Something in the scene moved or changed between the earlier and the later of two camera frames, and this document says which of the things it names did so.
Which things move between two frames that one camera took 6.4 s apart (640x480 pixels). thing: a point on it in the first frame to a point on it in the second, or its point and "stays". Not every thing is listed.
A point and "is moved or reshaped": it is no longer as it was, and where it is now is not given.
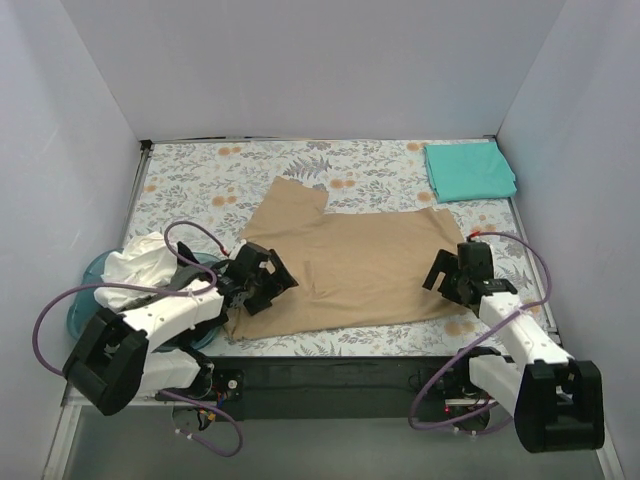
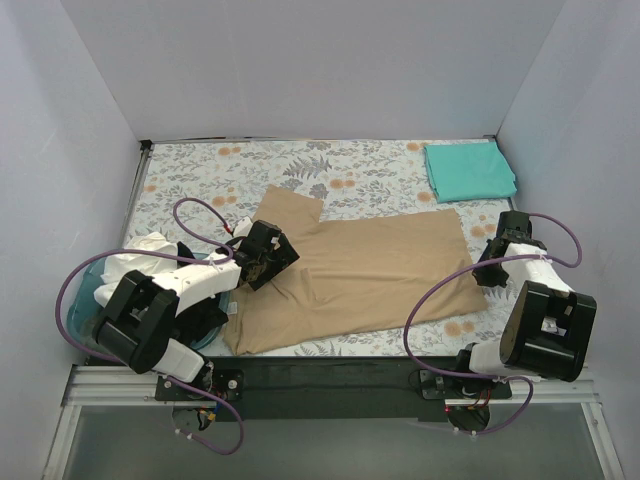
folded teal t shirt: x=459 y=171 stays
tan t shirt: x=351 y=269 is moved or reshaped
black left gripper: x=270 y=279 to x=279 y=253
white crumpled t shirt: x=144 y=260 stays
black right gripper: x=451 y=279 to x=489 y=262
